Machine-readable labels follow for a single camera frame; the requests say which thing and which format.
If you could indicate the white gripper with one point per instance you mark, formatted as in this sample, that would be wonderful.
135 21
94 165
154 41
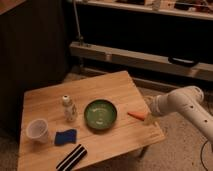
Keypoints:
158 106

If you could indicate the orange pepper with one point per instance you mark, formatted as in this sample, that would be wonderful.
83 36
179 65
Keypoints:
138 115

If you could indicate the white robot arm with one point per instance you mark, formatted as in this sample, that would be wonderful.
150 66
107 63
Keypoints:
187 102

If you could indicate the green ceramic bowl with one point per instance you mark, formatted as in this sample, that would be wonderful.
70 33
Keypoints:
100 114

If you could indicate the white ceramic cup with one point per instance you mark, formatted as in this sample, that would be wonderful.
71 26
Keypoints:
37 130

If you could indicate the long grey case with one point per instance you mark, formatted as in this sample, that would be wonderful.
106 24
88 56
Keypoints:
140 60

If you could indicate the small white bottle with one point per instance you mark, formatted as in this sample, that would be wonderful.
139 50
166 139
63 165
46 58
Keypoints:
70 110

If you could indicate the blue sponge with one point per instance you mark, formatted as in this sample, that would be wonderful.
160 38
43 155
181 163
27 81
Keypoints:
68 136

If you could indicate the wooden table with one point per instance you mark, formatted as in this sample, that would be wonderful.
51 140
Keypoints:
126 135

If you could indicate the metal stand pole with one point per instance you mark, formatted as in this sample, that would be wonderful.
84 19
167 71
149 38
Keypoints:
79 35

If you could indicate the black case handle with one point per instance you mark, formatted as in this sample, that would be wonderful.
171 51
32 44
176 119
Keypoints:
181 62

